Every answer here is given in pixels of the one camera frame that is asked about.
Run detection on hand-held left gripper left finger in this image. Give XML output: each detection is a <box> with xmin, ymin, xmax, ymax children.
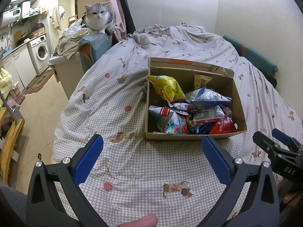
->
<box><xmin>26</xmin><ymin>134</ymin><xmax>108</xmax><ymax>227</ymax></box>

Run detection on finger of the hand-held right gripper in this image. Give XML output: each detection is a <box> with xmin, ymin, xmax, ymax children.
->
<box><xmin>272</xmin><ymin>128</ymin><xmax>303</xmax><ymax>152</ymax></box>
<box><xmin>253</xmin><ymin>131</ymin><xmax>292</xmax><ymax>164</ymax></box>

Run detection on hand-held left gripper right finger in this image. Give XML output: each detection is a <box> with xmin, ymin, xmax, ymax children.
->
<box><xmin>202</xmin><ymin>135</ymin><xmax>280</xmax><ymax>227</ymax></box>

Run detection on red cartoon snack bag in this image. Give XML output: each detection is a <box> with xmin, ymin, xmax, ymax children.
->
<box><xmin>209</xmin><ymin>118</ymin><xmax>238</xmax><ymax>135</ymax></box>

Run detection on dark blue snack packet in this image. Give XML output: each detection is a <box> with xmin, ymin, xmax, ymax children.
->
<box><xmin>189</xmin><ymin>123</ymin><xmax>215</xmax><ymax>135</ymax></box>

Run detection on grey white snack bag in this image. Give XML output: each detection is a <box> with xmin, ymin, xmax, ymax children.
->
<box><xmin>192</xmin><ymin>105</ymin><xmax>225</xmax><ymax>124</ymax></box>

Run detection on brown cardboard box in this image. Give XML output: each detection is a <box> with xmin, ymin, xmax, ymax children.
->
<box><xmin>144</xmin><ymin>57</ymin><xmax>248</xmax><ymax>141</ymax></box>

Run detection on white cartoon snack bag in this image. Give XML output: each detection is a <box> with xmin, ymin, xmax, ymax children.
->
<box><xmin>149</xmin><ymin>106</ymin><xmax>188</xmax><ymax>135</ymax></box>

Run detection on light blue white snack bag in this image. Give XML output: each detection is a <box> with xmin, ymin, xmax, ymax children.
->
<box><xmin>186</xmin><ymin>87</ymin><xmax>233</xmax><ymax>110</ymax></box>

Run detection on beige snack packet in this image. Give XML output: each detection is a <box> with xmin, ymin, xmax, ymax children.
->
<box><xmin>194</xmin><ymin>74</ymin><xmax>212</xmax><ymax>91</ymax></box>

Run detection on yellow snack bag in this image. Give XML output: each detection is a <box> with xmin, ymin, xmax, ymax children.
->
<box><xmin>146</xmin><ymin>75</ymin><xmax>187</xmax><ymax>103</ymax></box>

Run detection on person's right hand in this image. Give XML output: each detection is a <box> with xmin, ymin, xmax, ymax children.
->
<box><xmin>278</xmin><ymin>180</ymin><xmax>303</xmax><ymax>208</ymax></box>

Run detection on person's left hand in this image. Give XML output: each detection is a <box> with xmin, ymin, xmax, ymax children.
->
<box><xmin>117</xmin><ymin>214</ymin><xmax>159</xmax><ymax>227</ymax></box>

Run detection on black cloth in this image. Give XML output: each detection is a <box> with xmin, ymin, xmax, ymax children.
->
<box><xmin>267</xmin><ymin>74</ymin><xmax>277</xmax><ymax>88</ymax></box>

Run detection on wooden chair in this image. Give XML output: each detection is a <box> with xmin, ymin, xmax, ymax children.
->
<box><xmin>0</xmin><ymin>106</ymin><xmax>25</xmax><ymax>182</ymax></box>

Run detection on white side table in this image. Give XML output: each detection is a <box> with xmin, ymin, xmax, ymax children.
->
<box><xmin>48</xmin><ymin>54</ymin><xmax>84</xmax><ymax>100</ymax></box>

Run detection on teal pillow with orange stripe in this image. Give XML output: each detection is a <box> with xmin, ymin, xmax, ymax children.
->
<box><xmin>223</xmin><ymin>35</ymin><xmax>278</xmax><ymax>72</ymax></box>

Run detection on person's grey pants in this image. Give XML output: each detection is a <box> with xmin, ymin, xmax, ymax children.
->
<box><xmin>0</xmin><ymin>186</ymin><xmax>27</xmax><ymax>227</ymax></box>

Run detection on brown doormat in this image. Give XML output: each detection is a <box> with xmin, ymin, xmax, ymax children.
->
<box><xmin>24</xmin><ymin>68</ymin><xmax>55</xmax><ymax>95</ymax></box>

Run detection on teal padded armchair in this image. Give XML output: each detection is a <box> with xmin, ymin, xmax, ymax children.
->
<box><xmin>78</xmin><ymin>33</ymin><xmax>113</xmax><ymax>74</ymax></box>

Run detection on yellow quilted bundle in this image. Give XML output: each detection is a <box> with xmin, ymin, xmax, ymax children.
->
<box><xmin>0</xmin><ymin>68</ymin><xmax>12</xmax><ymax>95</ymax></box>

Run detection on white washing machine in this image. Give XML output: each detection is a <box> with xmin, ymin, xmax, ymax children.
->
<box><xmin>27</xmin><ymin>35</ymin><xmax>51</xmax><ymax>76</ymax></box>

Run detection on white kitchen cabinet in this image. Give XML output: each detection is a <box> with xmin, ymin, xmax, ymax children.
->
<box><xmin>0</xmin><ymin>44</ymin><xmax>32</xmax><ymax>89</ymax></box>

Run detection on pile of clothes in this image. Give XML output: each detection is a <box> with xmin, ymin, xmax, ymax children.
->
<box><xmin>55</xmin><ymin>25</ymin><xmax>89</xmax><ymax>61</ymax></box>

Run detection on grey white cat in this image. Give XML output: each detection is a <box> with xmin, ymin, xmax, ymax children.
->
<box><xmin>84</xmin><ymin>1</ymin><xmax>117</xmax><ymax>35</ymax></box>

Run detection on hanging beige towel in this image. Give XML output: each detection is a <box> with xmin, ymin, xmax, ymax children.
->
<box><xmin>52</xmin><ymin>6</ymin><xmax>65</xmax><ymax>31</ymax></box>

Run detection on pink curtain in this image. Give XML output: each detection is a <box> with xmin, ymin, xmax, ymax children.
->
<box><xmin>102</xmin><ymin>0</ymin><xmax>126</xmax><ymax>40</ymax></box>

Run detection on dark fabric panel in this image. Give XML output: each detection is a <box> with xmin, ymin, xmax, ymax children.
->
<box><xmin>115</xmin><ymin>0</ymin><xmax>136</xmax><ymax>35</ymax></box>

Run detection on white water heater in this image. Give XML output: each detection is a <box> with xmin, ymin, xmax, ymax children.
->
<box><xmin>0</xmin><ymin>7</ymin><xmax>23</xmax><ymax>27</ymax></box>

